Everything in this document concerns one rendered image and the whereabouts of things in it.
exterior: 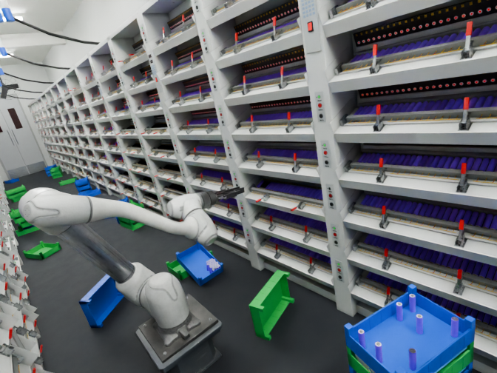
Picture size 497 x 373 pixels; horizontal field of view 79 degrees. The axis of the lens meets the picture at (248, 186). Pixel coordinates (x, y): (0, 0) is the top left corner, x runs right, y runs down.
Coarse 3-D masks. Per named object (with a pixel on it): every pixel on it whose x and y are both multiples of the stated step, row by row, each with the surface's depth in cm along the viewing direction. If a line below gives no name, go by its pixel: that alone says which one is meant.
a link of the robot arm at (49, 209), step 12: (48, 192) 104; (60, 192) 106; (36, 204) 96; (48, 204) 98; (60, 204) 100; (72, 204) 102; (84, 204) 106; (24, 216) 97; (36, 216) 96; (48, 216) 97; (60, 216) 99; (72, 216) 102; (84, 216) 106
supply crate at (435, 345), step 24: (408, 288) 101; (384, 312) 98; (408, 312) 100; (432, 312) 97; (384, 336) 93; (408, 336) 92; (432, 336) 90; (384, 360) 86; (408, 360) 85; (432, 360) 78
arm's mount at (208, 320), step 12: (192, 300) 156; (192, 312) 148; (204, 312) 147; (144, 324) 147; (204, 324) 139; (144, 336) 141; (156, 336) 139; (192, 336) 134; (156, 348) 132; (168, 348) 131; (180, 348) 130
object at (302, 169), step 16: (272, 144) 177; (288, 144) 167; (304, 144) 158; (240, 160) 182; (256, 160) 177; (272, 160) 166; (288, 160) 156; (304, 160) 149; (272, 176) 163; (288, 176) 153; (304, 176) 144
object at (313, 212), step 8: (256, 176) 192; (248, 184) 189; (256, 184) 193; (248, 192) 190; (248, 200) 187; (256, 200) 180; (272, 200) 172; (280, 200) 169; (272, 208) 173; (280, 208) 167; (288, 208) 161; (304, 208) 154; (312, 208) 151; (320, 208) 149; (304, 216) 156; (312, 216) 150; (320, 216) 145
